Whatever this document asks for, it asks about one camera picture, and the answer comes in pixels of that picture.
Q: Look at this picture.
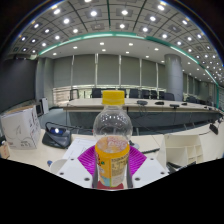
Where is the row of black office chairs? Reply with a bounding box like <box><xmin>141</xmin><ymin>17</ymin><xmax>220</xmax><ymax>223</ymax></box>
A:
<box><xmin>68</xmin><ymin>87</ymin><xmax>214</xmax><ymax>104</ymax></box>

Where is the group of ceiling lights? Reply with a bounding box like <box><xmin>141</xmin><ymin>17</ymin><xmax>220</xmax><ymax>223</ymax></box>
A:
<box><xmin>13</xmin><ymin>0</ymin><xmax>224</xmax><ymax>81</ymax></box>

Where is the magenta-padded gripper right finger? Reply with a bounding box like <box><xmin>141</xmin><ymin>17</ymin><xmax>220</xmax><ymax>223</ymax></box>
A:
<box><xmin>127</xmin><ymin>145</ymin><xmax>169</xmax><ymax>189</ymax></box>

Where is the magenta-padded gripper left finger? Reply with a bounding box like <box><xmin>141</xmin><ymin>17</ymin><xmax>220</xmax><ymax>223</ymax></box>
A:
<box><xmin>55</xmin><ymin>145</ymin><xmax>99</xmax><ymax>189</ymax></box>

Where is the black pen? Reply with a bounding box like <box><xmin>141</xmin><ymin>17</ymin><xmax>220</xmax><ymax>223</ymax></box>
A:
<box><xmin>139</xmin><ymin>148</ymin><xmax>161</xmax><ymax>155</ymax></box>

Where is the yellow-capped clear drink bottle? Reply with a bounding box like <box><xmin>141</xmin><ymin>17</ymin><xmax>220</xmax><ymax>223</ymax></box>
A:
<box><xmin>92</xmin><ymin>89</ymin><xmax>132</xmax><ymax>190</ymax></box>

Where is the black conference desk device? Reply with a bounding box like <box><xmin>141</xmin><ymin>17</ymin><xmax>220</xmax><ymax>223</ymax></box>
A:
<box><xmin>41</xmin><ymin>121</ymin><xmax>73</xmax><ymax>149</ymax></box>

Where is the white cardboard paper box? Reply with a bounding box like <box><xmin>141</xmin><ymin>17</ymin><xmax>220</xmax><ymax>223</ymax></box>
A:
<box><xmin>0</xmin><ymin>105</ymin><xmax>42</xmax><ymax>150</ymax></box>

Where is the white printed paper sheet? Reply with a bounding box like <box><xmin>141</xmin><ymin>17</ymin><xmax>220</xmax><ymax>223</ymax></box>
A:
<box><xmin>62</xmin><ymin>137</ymin><xmax>98</xmax><ymax>160</ymax></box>

